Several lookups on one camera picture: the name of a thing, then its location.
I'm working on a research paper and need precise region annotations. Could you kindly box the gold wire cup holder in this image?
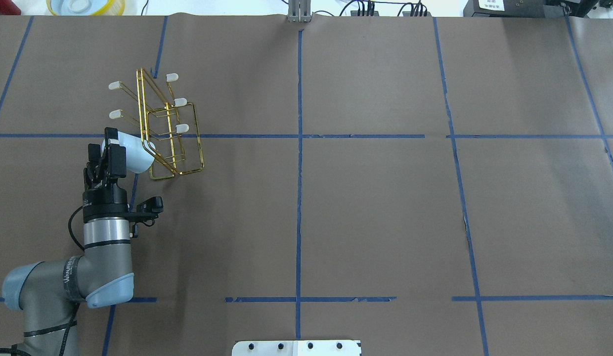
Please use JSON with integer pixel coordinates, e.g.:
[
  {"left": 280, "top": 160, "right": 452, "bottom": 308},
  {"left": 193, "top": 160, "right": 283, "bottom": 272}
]
[{"left": 108, "top": 68, "right": 206, "bottom": 181}]

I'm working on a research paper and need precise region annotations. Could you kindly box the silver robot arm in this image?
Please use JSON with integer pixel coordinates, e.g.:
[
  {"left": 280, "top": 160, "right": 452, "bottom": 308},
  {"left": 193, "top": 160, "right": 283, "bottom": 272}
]
[{"left": 0, "top": 128, "right": 134, "bottom": 356}]

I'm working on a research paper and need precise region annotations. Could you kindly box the aluminium frame post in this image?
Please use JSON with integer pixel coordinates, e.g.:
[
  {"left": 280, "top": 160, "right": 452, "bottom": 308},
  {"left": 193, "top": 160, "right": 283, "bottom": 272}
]
[{"left": 284, "top": 0, "right": 312, "bottom": 23}]

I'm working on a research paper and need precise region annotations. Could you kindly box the light blue cup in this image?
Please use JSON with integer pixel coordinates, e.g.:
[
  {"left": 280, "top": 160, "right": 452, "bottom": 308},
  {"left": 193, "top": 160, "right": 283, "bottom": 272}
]
[{"left": 99, "top": 132, "right": 155, "bottom": 175}]

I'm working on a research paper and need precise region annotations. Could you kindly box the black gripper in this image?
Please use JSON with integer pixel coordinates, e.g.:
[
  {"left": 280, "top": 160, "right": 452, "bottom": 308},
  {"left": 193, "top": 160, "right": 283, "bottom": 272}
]
[{"left": 82, "top": 128, "right": 128, "bottom": 223}]

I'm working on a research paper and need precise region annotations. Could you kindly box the black computer box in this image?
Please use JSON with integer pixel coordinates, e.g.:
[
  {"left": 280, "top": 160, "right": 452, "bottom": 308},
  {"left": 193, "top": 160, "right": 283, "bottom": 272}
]
[{"left": 463, "top": 0, "right": 566, "bottom": 18}]

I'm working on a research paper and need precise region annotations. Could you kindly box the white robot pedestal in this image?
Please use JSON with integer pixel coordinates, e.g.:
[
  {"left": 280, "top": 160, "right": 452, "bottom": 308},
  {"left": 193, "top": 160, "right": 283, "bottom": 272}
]
[{"left": 231, "top": 340, "right": 362, "bottom": 356}]

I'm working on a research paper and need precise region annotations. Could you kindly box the red thermos bottle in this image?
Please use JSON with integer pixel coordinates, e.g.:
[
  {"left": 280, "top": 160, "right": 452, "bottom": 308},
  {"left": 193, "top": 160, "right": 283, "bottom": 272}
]
[{"left": 0, "top": 0, "right": 22, "bottom": 16}]

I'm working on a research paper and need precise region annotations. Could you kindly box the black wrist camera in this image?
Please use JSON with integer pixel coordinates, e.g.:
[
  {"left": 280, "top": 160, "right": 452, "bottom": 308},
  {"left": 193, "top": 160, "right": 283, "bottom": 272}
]
[{"left": 128, "top": 196, "right": 165, "bottom": 227}]

